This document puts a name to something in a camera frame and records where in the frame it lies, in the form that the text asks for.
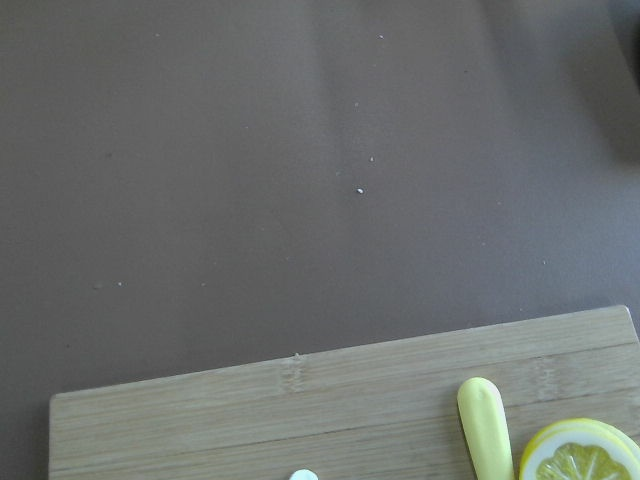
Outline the white ceramic spoon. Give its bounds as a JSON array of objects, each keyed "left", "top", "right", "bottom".
[{"left": 289, "top": 469, "right": 319, "bottom": 480}]

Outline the bamboo cutting board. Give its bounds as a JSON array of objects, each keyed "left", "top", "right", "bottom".
[{"left": 48, "top": 306, "right": 639, "bottom": 479}]

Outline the yellow plastic knife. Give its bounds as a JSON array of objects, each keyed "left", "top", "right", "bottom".
[{"left": 457, "top": 377, "right": 515, "bottom": 480}]

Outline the lemon slice near handle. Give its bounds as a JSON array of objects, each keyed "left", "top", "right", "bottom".
[{"left": 519, "top": 418, "right": 639, "bottom": 479}]

